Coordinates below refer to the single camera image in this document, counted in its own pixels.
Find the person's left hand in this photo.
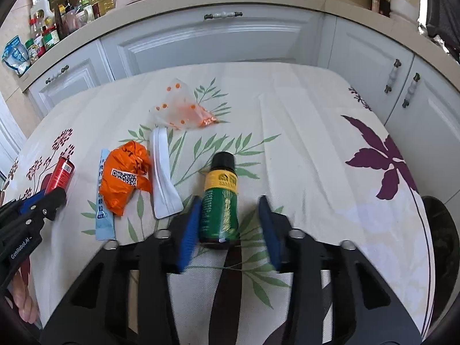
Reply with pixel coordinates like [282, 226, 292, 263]
[5, 277, 39, 324]

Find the orange plastic bag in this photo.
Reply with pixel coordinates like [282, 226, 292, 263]
[99, 141, 153, 217]

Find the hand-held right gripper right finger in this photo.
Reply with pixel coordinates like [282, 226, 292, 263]
[258, 195, 423, 345]

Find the green bottle with black cap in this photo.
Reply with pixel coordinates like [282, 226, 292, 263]
[199, 152, 239, 248]

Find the clear bag with orange dots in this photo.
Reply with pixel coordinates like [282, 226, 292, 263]
[149, 78, 219, 131]

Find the blue white pouch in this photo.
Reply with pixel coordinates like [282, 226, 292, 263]
[2, 36, 32, 76]

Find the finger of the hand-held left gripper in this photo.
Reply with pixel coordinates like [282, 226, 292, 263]
[0, 188, 68, 239]
[0, 191, 49, 223]

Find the red can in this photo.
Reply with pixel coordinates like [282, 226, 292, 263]
[45, 157, 75, 193]

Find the black trash bin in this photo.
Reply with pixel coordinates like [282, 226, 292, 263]
[420, 196, 460, 297]

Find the light blue sachet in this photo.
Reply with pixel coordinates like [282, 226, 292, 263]
[95, 148, 116, 241]

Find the floral tablecloth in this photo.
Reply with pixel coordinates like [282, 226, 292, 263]
[0, 63, 437, 345]

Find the group of condiment bottles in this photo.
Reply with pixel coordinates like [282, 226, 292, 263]
[29, 0, 116, 58]

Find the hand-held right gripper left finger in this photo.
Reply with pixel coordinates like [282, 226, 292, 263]
[39, 196, 204, 345]

